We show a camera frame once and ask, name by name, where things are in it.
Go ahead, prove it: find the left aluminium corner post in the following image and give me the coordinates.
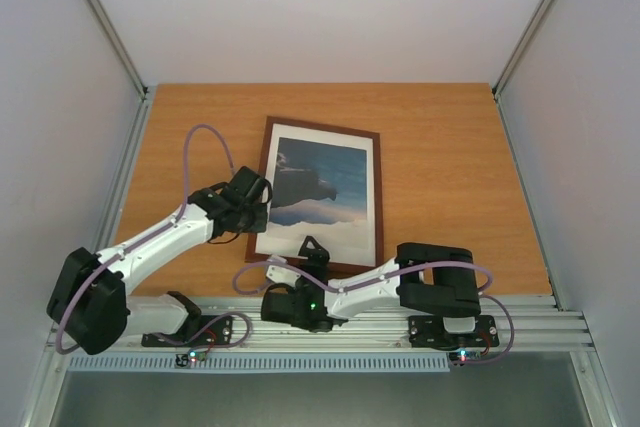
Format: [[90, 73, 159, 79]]
[[57, 0, 150, 98]]

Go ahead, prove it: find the right small circuit board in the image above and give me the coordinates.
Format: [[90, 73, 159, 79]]
[[448, 349, 489, 365]]

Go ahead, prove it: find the brown wooden picture frame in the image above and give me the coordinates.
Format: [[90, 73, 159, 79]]
[[244, 115, 387, 273]]

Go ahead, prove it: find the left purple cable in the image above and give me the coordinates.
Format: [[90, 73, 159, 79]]
[[53, 124, 252, 354]]

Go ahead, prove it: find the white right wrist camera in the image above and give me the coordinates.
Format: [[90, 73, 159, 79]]
[[265, 255, 300, 287]]

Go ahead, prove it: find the aluminium corner post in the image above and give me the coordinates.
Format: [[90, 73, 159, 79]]
[[492, 0, 589, 98], [57, 0, 150, 98]]

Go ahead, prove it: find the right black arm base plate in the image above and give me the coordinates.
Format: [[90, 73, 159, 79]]
[[407, 315, 500, 351]]

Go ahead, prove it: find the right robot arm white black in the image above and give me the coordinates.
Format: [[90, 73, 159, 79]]
[[260, 236, 491, 344]]

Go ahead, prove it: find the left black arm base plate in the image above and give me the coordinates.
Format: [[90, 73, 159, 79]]
[[141, 315, 233, 348]]

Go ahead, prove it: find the aluminium rail base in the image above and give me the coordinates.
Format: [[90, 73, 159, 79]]
[[44, 296, 596, 353]]

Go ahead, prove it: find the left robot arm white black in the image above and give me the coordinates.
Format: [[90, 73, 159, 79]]
[[46, 167, 272, 355]]

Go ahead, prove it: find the grey slotted cable duct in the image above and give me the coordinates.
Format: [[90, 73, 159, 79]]
[[67, 351, 450, 375]]

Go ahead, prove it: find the left small circuit board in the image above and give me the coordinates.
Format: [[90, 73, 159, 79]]
[[174, 351, 208, 368]]

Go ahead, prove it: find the landscape photo with white mat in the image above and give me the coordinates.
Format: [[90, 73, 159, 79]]
[[254, 124, 376, 266]]

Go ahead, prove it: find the small circuit board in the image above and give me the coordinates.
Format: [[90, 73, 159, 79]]
[[174, 351, 208, 368], [448, 349, 489, 365]]

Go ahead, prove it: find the right aluminium corner post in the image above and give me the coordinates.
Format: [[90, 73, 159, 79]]
[[492, 0, 589, 98]]

